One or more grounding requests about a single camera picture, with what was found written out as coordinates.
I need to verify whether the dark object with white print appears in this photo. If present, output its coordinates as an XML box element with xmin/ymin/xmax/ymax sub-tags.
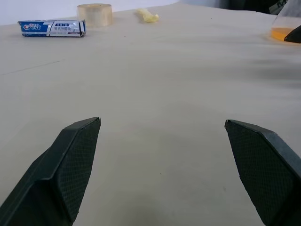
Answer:
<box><xmin>211</xmin><ymin>0</ymin><xmax>290</xmax><ymax>15</ymax></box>

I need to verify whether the clear packing tape roll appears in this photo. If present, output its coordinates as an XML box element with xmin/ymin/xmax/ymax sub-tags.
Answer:
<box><xmin>77</xmin><ymin>3</ymin><xmax>113</xmax><ymax>28</ymax></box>

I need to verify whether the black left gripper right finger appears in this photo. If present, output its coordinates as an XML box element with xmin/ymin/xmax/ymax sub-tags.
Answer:
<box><xmin>224</xmin><ymin>119</ymin><xmax>301</xmax><ymax>226</ymax></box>

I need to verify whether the crumpled yellow paper scrap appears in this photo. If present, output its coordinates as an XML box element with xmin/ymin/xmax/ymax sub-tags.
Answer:
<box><xmin>134</xmin><ymin>8</ymin><xmax>160</xmax><ymax>24</ymax></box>

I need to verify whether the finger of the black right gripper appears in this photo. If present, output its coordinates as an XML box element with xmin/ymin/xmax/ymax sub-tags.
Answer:
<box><xmin>284</xmin><ymin>25</ymin><xmax>301</xmax><ymax>44</ymax></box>

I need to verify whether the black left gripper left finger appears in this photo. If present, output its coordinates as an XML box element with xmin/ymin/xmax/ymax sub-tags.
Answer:
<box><xmin>0</xmin><ymin>117</ymin><xmax>102</xmax><ymax>226</ymax></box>

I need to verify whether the blue Crest toothpaste box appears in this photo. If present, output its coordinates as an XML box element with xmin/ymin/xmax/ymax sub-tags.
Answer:
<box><xmin>17</xmin><ymin>20</ymin><xmax>87</xmax><ymax>38</ymax></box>

